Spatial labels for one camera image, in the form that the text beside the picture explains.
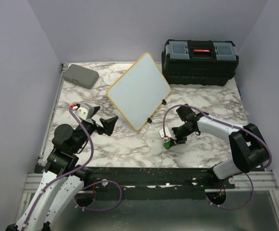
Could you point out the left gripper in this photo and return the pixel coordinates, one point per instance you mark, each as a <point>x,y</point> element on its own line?
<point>108,125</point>

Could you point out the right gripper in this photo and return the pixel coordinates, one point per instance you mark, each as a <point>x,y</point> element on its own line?
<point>178,140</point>

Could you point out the green whiteboard eraser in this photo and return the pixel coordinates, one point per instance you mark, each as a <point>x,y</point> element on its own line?
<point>167,144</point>

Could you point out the yellow framed whiteboard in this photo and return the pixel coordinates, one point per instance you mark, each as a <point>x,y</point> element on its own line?
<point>139,92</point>

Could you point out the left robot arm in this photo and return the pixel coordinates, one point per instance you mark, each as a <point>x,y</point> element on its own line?
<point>63,178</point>

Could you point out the grey plastic case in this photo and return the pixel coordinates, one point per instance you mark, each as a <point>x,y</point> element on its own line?
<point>80,76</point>

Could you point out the black plastic toolbox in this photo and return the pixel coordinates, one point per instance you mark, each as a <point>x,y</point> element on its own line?
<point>185,62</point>

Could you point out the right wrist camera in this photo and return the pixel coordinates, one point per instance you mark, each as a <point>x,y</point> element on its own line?
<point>166,134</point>

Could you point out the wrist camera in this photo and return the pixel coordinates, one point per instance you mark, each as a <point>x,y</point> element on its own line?
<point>166,134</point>
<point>83,111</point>

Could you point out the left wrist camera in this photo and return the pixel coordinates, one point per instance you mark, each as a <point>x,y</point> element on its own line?
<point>83,111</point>

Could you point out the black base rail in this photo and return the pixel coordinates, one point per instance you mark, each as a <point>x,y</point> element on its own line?
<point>134,183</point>

